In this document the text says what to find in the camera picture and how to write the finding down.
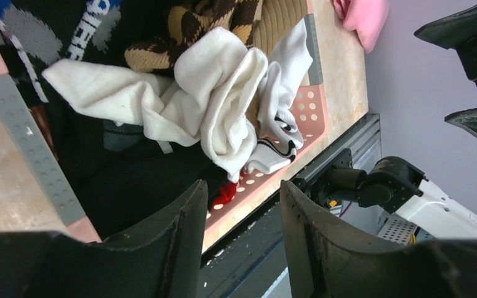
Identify pink cloth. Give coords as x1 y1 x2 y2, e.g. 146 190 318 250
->
332 0 389 53

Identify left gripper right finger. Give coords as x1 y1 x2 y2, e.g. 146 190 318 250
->
280 181 477 297

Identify plain white sock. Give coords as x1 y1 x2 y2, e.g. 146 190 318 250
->
42 27 268 182

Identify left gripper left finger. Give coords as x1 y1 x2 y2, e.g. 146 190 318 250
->
0 180 207 297

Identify white black sock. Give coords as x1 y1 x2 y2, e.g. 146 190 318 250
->
243 19 313 174

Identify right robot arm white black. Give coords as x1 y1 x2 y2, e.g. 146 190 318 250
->
304 5 477 239

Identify pink plastic basket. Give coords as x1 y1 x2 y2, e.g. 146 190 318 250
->
0 0 329 254

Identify brown argyle sock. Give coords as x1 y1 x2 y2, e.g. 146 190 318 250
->
125 0 263 73

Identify black patterned sock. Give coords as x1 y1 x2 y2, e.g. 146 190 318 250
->
0 1 228 238

